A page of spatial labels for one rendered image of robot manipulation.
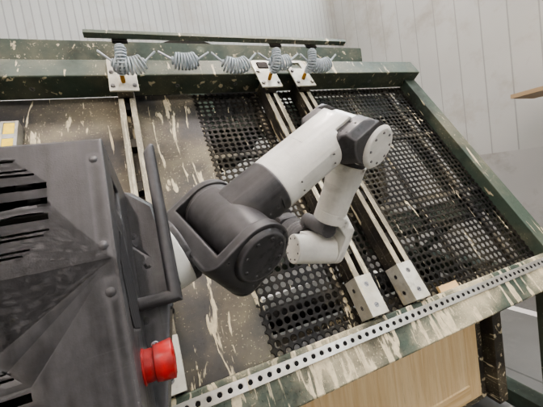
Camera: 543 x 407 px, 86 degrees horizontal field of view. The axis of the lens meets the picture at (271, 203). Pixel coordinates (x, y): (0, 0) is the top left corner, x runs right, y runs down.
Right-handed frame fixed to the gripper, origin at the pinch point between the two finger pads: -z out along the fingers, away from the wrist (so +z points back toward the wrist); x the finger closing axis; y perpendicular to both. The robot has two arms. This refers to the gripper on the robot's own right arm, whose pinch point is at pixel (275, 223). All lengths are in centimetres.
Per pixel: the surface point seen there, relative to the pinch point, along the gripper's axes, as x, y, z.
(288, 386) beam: -35.8, 8.8, 20.7
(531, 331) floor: -130, -202, -23
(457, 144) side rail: 12, -113, -25
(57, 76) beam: 52, 56, -57
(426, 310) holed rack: -33, -41, 19
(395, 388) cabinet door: -76, -43, 6
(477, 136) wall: 4, -285, -127
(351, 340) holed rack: -32.4, -12.6, 18.4
